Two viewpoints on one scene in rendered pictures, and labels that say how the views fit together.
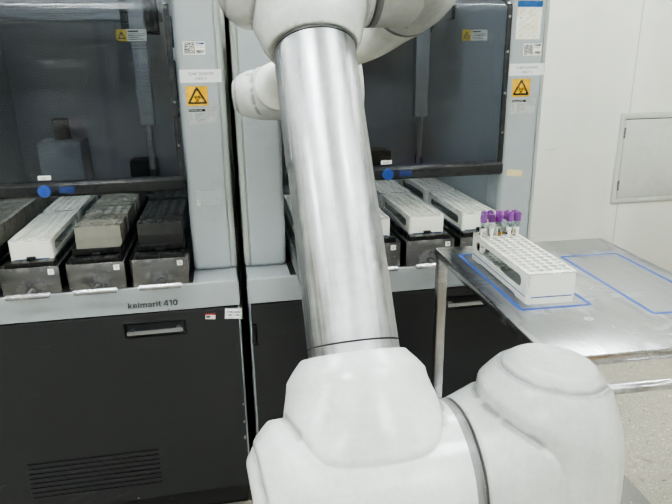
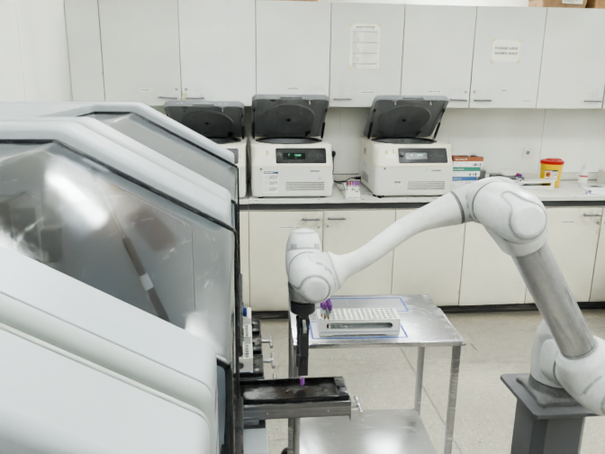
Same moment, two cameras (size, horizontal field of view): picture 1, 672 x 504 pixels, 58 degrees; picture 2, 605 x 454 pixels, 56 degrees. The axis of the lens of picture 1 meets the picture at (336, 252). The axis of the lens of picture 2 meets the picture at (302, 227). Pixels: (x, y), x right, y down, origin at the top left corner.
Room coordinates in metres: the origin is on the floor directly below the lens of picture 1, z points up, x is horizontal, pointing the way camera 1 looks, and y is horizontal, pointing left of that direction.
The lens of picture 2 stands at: (1.28, 1.57, 1.73)
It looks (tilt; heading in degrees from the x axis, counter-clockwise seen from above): 15 degrees down; 274
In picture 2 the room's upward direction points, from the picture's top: 1 degrees clockwise
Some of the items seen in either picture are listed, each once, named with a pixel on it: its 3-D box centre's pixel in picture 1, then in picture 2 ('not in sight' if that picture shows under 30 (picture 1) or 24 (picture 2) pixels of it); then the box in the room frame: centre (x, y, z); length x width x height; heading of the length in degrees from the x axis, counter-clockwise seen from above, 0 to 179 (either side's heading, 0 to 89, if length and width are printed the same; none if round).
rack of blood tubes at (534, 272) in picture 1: (518, 263); (357, 322); (1.22, -0.39, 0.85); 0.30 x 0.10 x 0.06; 8
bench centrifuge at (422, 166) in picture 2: not in sight; (404, 142); (0.85, -2.72, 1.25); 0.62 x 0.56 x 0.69; 100
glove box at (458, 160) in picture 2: not in sight; (466, 158); (0.35, -2.96, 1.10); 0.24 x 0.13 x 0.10; 9
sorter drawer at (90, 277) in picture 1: (117, 237); not in sight; (1.72, 0.65, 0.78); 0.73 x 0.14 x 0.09; 10
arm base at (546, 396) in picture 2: not in sight; (550, 381); (0.57, -0.24, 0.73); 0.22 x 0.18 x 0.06; 100
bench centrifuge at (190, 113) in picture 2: not in sight; (207, 146); (2.26, -2.46, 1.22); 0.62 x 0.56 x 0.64; 98
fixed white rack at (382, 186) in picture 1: (383, 192); not in sight; (2.04, -0.17, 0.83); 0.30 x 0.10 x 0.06; 10
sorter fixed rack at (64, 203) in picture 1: (73, 209); not in sight; (1.87, 0.83, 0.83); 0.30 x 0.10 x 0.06; 10
